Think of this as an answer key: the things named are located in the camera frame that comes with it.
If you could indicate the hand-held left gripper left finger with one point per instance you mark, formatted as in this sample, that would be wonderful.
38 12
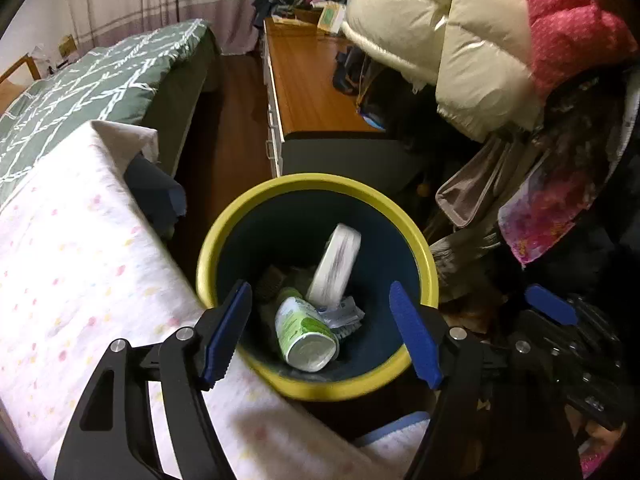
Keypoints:
227 330

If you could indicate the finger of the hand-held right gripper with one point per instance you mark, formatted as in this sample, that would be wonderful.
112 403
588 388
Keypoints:
550 304

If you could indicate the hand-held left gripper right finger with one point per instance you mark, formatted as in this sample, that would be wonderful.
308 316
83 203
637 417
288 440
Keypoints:
415 335

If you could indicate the blue white foil packet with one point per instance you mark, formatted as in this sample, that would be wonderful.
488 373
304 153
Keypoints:
345 316

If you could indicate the green label drink bottle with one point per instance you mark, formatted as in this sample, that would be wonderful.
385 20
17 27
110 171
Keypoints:
302 332

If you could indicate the white supplement bottle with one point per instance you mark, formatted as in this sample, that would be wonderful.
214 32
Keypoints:
332 265

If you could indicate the yellow rim dark bin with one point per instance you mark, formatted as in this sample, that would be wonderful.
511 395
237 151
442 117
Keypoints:
310 182

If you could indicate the pink floral cloth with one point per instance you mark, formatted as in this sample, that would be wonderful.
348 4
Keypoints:
545 215

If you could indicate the beige bag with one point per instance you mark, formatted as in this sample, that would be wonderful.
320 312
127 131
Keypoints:
475 185

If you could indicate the blue cloth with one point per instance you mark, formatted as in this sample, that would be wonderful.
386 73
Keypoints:
155 195

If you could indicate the wooden cabinet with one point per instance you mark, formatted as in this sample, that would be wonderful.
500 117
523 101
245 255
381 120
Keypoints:
310 85

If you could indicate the dark bag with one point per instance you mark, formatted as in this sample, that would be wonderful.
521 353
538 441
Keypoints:
352 72

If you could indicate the bed with green checked quilt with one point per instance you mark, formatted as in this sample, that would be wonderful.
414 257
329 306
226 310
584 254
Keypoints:
100 85

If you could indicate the cream puffer jacket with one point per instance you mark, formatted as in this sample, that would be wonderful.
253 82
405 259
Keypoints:
450 40

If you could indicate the red puffer jacket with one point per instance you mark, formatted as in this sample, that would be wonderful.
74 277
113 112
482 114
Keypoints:
570 20

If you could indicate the small green white box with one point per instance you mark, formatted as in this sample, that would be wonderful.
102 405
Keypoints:
331 17

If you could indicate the wooden headboard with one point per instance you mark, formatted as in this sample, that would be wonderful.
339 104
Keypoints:
22 67

